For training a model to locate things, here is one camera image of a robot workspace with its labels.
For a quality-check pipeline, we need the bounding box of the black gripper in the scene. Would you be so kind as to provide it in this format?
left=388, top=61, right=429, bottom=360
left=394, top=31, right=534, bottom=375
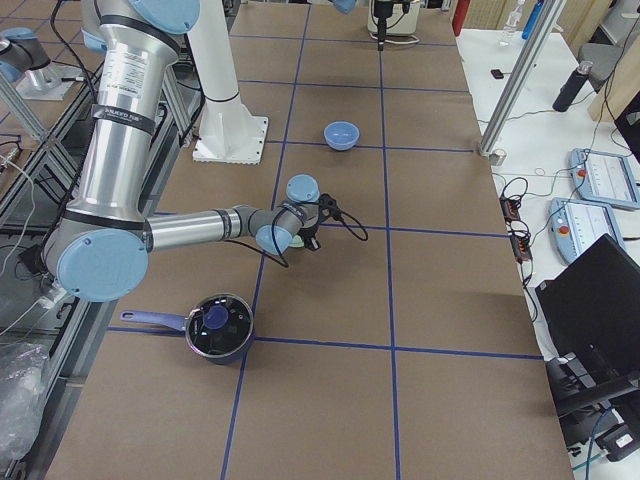
left=373, top=0, right=411, bottom=51
left=298, top=224, right=321, bottom=250

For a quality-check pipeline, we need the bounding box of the green bowl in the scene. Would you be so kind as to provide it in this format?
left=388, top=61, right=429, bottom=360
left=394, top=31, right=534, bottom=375
left=289, top=235, right=305, bottom=248

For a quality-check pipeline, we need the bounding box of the blue bowl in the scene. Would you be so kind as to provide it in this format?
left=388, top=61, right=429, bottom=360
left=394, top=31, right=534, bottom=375
left=323, top=121, right=360, bottom=151

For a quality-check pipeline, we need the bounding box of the cream white toaster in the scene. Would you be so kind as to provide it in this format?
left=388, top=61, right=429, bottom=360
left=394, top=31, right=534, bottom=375
left=367, top=0, right=422, bottom=37

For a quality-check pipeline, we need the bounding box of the dark blue saucepan with lid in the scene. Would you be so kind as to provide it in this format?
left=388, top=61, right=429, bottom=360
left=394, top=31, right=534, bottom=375
left=120, top=293, right=255, bottom=365

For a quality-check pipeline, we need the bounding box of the clear plastic water bottle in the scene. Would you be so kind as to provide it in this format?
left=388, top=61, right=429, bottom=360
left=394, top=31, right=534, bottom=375
left=498, top=0, right=525, bottom=46

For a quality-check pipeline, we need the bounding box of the upper black orange adapter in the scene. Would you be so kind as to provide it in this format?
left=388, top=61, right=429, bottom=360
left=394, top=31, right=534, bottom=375
left=499, top=196, right=521, bottom=223

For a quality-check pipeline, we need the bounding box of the black orange adapter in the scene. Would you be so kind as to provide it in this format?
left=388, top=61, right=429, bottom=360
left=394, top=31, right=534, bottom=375
left=509, top=234, right=533, bottom=264
left=499, top=196, right=521, bottom=223

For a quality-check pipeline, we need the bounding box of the black water bottle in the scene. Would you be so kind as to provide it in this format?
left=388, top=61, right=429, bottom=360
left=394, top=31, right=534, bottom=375
left=552, top=60, right=594, bottom=112

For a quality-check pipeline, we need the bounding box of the lower black orange adapter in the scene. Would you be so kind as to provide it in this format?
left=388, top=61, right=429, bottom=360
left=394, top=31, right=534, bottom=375
left=509, top=234, right=533, bottom=264

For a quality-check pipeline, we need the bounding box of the grey office chair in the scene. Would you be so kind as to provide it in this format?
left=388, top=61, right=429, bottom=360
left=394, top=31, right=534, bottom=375
left=578, top=43, right=623, bottom=91

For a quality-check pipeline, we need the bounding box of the near teach pendant tablet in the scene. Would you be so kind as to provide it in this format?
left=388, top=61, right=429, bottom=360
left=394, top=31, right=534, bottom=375
left=549, top=197, right=625, bottom=264

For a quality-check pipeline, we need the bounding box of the teach pendant tablet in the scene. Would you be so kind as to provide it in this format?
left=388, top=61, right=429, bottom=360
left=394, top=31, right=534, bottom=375
left=568, top=148, right=639, bottom=210
left=549, top=197, right=625, bottom=264

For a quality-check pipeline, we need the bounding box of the far teach pendant tablet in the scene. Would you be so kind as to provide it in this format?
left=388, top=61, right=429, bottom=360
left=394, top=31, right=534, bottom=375
left=568, top=148, right=639, bottom=210

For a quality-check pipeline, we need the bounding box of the black laptop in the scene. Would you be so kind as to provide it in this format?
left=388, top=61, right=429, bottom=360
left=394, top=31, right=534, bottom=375
left=535, top=234, right=639, bottom=373

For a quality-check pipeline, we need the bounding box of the black monitor stand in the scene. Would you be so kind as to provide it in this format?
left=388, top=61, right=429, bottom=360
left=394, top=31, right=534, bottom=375
left=545, top=353, right=639, bottom=418

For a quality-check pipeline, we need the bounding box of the crumpled clear plastic bag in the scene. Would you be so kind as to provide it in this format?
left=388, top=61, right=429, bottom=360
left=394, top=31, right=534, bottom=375
left=1, top=343, right=50, bottom=463

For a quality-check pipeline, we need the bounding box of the white central pedestal column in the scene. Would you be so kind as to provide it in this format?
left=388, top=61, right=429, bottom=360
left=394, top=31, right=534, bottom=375
left=188, top=1, right=269, bottom=165

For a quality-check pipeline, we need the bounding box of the aluminium frame post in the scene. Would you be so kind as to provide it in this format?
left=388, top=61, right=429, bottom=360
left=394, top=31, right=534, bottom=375
left=477, top=0, right=566, bottom=166

